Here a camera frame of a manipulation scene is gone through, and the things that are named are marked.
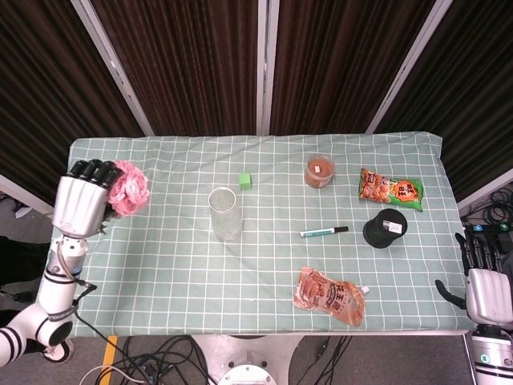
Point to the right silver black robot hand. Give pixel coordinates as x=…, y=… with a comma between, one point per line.
x=487, y=288

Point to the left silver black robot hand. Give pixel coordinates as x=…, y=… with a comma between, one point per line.
x=82, y=200

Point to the pink artificial flower bouquet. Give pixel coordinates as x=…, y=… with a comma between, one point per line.
x=128, y=190

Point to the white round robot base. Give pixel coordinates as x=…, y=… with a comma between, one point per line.
x=244, y=367

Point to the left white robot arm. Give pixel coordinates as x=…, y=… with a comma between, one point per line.
x=46, y=301

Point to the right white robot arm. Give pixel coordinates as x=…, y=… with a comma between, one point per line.
x=491, y=355

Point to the clear glass cup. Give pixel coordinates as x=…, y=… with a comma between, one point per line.
x=225, y=214

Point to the black round container with label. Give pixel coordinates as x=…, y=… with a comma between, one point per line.
x=384, y=232

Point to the green white checked tablecloth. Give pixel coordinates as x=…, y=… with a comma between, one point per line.
x=180, y=280

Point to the green orange snack bag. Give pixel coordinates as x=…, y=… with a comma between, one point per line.
x=390, y=189

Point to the orange spouted sauce pouch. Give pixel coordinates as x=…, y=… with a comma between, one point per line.
x=329, y=296

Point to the green cube block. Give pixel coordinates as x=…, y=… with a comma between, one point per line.
x=245, y=180

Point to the green white marker pen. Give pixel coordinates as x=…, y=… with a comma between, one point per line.
x=323, y=232

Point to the round jar with brown contents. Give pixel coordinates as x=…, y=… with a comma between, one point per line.
x=319, y=171

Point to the silver partition frame post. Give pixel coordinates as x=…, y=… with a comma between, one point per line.
x=111, y=64
x=405, y=66
x=266, y=66

